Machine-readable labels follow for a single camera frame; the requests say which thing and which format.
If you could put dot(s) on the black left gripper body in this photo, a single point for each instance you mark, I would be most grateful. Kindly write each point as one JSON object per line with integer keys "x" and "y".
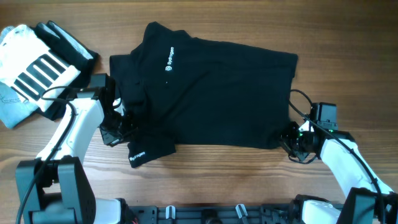
{"x": 119, "y": 127}

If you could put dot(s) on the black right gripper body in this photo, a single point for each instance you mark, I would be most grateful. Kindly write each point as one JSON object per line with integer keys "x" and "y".
{"x": 292, "y": 143}

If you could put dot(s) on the black polo shirt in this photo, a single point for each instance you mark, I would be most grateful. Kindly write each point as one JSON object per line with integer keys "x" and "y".
{"x": 179, "y": 89}

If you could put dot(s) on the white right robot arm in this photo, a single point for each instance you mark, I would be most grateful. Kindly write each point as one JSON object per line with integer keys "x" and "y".
{"x": 367, "y": 197}

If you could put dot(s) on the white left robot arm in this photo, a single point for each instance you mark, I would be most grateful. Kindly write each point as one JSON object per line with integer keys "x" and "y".
{"x": 53, "y": 187}

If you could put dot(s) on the folded grey shirt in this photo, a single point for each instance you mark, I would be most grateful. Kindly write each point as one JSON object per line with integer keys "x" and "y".
{"x": 13, "y": 110}

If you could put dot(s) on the folded black shirt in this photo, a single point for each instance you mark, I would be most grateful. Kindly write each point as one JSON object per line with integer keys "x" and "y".
{"x": 70, "y": 50}

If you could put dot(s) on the folded white striped shirt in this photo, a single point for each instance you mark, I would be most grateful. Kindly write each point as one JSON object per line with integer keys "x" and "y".
{"x": 30, "y": 67}

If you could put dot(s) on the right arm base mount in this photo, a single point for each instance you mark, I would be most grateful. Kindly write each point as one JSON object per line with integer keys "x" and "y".
{"x": 312, "y": 210}

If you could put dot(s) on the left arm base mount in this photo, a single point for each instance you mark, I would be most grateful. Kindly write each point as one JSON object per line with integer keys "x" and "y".
{"x": 110, "y": 211}

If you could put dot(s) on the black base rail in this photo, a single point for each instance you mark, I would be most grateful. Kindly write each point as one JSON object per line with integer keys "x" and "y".
{"x": 261, "y": 214}

